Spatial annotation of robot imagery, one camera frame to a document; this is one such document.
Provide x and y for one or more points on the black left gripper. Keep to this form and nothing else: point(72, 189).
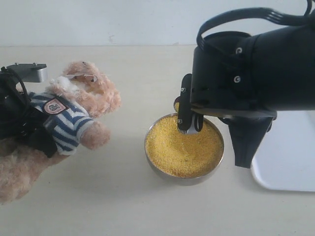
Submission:
point(19, 119)

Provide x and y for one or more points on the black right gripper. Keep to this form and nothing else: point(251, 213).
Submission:
point(221, 86)

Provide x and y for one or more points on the tan teddy bear striped sweater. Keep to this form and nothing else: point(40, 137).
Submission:
point(75, 100)

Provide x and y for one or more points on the dark red wooden spoon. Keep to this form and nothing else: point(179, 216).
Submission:
point(176, 104)

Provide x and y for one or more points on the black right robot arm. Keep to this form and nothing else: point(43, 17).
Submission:
point(251, 80)

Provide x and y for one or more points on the white plastic tray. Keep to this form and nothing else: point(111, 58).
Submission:
point(285, 159)

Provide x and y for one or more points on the yellow millet grains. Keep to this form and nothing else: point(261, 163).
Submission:
point(184, 152)

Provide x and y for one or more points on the steel bowl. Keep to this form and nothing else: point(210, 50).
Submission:
point(184, 177)

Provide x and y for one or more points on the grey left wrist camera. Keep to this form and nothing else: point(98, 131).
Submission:
point(29, 72)

